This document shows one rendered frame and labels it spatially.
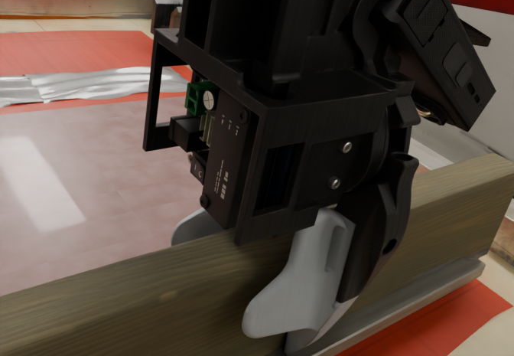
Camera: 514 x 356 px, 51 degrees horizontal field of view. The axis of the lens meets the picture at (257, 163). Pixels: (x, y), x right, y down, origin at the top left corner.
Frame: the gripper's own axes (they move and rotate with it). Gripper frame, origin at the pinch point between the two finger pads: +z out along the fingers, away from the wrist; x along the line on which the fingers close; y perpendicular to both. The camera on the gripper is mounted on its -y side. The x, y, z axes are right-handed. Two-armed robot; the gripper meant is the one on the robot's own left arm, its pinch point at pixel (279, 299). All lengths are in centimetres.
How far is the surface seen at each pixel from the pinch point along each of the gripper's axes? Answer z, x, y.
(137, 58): 5.0, -45.6, -14.9
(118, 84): 4.2, -36.9, -8.2
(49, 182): 4.9, -21.8, 4.5
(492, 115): 54, -82, -200
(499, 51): 29, -90, -200
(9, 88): 4.5, -38.8, 2.5
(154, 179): 4.9, -19.4, -3.4
